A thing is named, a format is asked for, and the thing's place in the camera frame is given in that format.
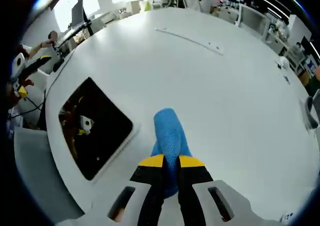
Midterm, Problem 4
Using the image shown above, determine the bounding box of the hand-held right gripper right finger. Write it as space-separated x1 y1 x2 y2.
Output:
177 155 252 224

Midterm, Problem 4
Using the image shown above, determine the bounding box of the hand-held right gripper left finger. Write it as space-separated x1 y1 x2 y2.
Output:
84 153 166 226

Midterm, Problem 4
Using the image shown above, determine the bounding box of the blue cleaning cloth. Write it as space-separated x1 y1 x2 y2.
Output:
150 107 193 199

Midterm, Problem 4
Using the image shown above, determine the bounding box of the black rectangular mirror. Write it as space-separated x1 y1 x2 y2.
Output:
57 76 143 182

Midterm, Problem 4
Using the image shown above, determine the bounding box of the person's left hand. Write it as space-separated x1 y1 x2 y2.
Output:
19 77 35 88

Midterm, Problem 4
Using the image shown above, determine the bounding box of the small black device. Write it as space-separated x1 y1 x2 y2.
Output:
52 58 65 72

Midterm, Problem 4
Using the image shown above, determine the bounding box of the black monitor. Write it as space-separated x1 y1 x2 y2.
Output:
71 0 85 28

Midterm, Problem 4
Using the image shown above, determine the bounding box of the small white device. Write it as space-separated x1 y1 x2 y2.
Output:
281 211 296 224

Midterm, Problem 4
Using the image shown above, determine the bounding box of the white cabinet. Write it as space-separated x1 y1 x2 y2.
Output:
129 0 146 13

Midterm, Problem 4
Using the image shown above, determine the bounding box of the grey chair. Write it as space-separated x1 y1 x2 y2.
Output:
299 95 320 131

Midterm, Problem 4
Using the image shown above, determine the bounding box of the small white object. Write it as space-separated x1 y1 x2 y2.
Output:
276 56 291 71

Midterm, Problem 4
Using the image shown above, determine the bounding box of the white desk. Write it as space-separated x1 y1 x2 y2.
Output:
271 33 307 73

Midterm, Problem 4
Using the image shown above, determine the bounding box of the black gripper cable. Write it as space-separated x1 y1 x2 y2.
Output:
23 89 48 118

